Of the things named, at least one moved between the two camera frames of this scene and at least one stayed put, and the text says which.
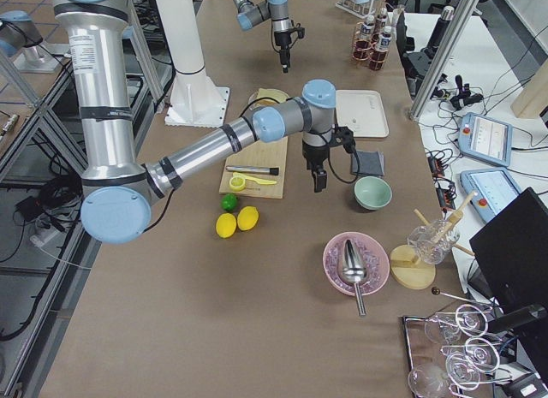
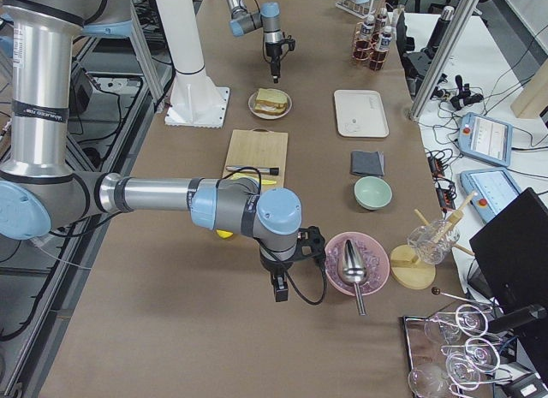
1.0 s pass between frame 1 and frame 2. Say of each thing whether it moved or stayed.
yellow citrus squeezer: stayed
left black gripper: moved
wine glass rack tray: stayed
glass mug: stayed
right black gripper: moved
